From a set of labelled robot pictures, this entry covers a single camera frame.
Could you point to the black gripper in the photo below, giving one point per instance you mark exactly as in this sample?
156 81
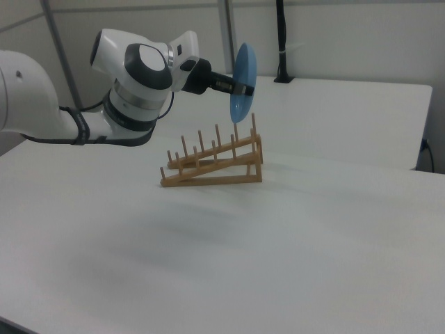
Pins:
200 78

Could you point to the blue round plate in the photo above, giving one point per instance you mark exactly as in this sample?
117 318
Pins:
245 62

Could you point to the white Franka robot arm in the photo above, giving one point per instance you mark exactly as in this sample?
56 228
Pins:
132 83

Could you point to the wooden plate rack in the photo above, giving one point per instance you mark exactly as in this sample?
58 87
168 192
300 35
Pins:
212 167

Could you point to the black pole with base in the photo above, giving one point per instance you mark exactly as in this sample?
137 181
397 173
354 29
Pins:
282 41

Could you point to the wide aluminium frame post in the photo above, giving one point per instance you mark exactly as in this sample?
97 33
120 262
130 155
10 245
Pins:
228 28

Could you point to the slim aluminium frame post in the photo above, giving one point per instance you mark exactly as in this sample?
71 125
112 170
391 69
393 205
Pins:
60 48

